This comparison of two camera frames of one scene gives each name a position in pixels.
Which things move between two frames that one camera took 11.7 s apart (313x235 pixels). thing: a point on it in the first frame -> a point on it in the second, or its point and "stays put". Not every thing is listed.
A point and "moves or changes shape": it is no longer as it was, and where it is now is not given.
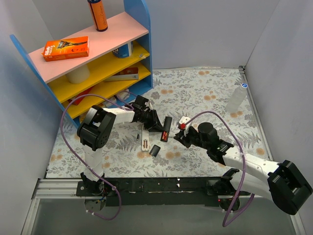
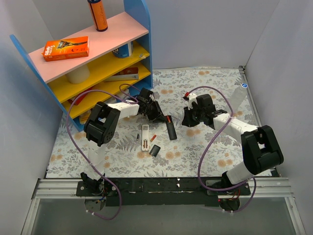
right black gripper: [189, 136] -> [190, 116]
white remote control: [145, 140] stays put
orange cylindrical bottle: [98, 14] stays put
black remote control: [167, 126] moves or changes shape
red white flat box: [126, 74] stays put
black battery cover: [155, 150] stays put
